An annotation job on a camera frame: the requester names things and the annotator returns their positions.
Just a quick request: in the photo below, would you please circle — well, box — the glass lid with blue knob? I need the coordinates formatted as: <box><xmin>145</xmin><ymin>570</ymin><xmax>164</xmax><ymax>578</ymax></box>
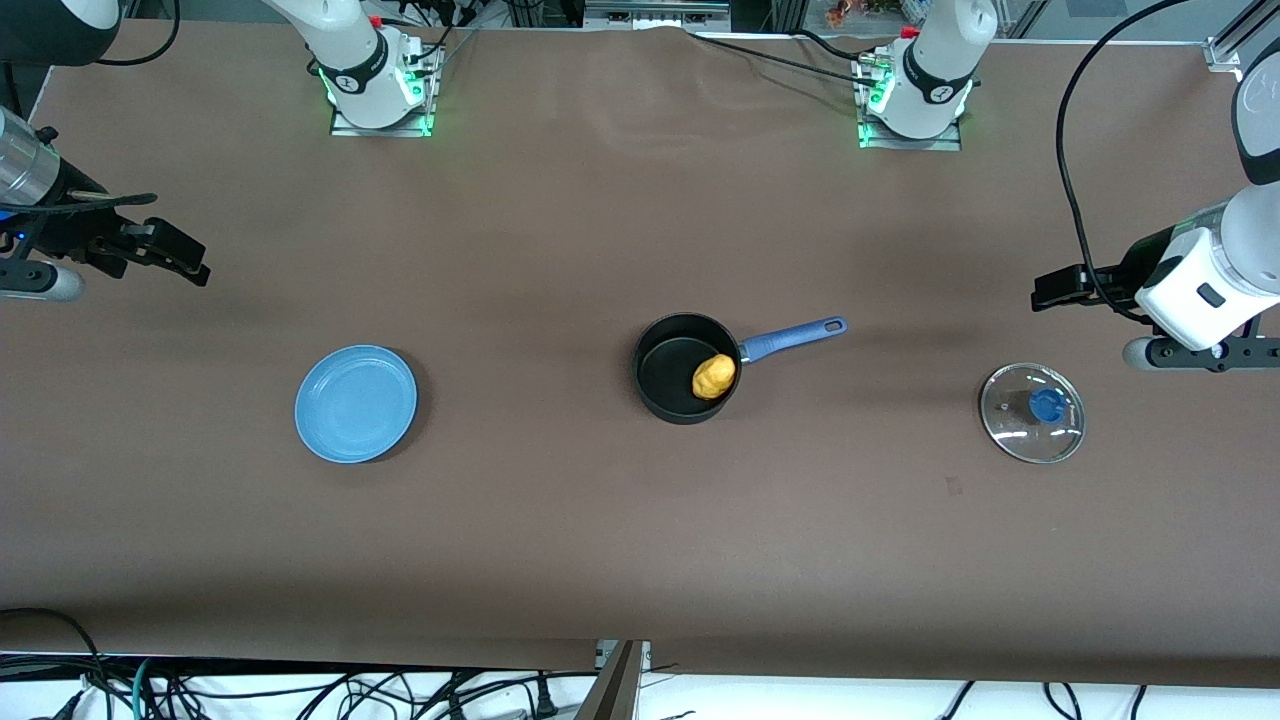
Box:
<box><xmin>979</xmin><ymin>362</ymin><xmax>1087</xmax><ymax>465</ymax></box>

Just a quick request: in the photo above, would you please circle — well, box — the yellow potato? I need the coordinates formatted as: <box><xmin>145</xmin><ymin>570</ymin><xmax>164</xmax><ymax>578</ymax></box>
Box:
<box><xmin>691</xmin><ymin>353</ymin><xmax>738</xmax><ymax>401</ymax></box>

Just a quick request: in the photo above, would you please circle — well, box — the blue round plate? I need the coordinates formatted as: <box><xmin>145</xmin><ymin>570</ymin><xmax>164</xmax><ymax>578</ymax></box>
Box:
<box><xmin>294</xmin><ymin>345</ymin><xmax>419</xmax><ymax>464</ymax></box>

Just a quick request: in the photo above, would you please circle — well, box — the brown table cover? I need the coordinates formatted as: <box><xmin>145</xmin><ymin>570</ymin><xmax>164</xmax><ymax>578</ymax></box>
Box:
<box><xmin>0</xmin><ymin>20</ymin><xmax>1280</xmax><ymax>691</ymax></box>

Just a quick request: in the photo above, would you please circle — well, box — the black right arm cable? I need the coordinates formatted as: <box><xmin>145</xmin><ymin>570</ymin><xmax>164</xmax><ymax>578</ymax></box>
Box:
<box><xmin>0</xmin><ymin>0</ymin><xmax>183</xmax><ymax>213</ymax></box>

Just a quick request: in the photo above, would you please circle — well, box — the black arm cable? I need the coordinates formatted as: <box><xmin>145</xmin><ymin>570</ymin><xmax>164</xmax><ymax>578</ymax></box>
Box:
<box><xmin>1058</xmin><ymin>0</ymin><xmax>1193</xmax><ymax>327</ymax></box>
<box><xmin>0</xmin><ymin>0</ymin><xmax>183</xmax><ymax>213</ymax></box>

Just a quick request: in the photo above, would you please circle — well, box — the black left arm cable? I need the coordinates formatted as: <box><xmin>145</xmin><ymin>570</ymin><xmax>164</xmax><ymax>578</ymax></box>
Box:
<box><xmin>1058</xmin><ymin>0</ymin><xmax>1193</xmax><ymax>327</ymax></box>

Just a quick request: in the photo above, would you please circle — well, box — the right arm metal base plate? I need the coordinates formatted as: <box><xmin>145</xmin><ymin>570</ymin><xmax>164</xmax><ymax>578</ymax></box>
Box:
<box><xmin>330</xmin><ymin>40</ymin><xmax>438</xmax><ymax>138</ymax></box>

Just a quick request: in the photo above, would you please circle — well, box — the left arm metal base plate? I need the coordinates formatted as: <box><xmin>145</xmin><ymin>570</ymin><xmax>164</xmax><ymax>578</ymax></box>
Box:
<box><xmin>858</xmin><ymin>55</ymin><xmax>963</xmax><ymax>153</ymax></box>

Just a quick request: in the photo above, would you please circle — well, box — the aluminium frame corner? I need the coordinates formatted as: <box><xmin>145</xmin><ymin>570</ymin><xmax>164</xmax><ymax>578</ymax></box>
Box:
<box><xmin>1205</xmin><ymin>0</ymin><xmax>1280</xmax><ymax>71</ymax></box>

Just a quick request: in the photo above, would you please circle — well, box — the black pot with blue handle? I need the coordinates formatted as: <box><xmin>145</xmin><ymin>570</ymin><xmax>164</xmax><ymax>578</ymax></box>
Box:
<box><xmin>633</xmin><ymin>312</ymin><xmax>849</xmax><ymax>425</ymax></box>

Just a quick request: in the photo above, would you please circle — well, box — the long black table cable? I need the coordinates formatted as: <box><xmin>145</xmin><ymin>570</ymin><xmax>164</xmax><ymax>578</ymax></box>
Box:
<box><xmin>688</xmin><ymin>33</ymin><xmax>886</xmax><ymax>89</ymax></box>

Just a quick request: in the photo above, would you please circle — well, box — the black looping floor cable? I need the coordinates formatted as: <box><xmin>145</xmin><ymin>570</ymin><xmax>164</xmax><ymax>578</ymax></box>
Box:
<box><xmin>0</xmin><ymin>608</ymin><xmax>113</xmax><ymax>720</ymax></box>

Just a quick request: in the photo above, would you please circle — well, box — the green floor cable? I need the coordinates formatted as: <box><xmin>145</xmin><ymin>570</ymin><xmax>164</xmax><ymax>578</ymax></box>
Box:
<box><xmin>132</xmin><ymin>658</ymin><xmax>163</xmax><ymax>720</ymax></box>

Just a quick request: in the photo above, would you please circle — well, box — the aluminium profile post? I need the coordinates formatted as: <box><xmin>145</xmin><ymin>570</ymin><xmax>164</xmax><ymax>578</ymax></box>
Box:
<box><xmin>572</xmin><ymin>640</ymin><xmax>651</xmax><ymax>720</ymax></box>

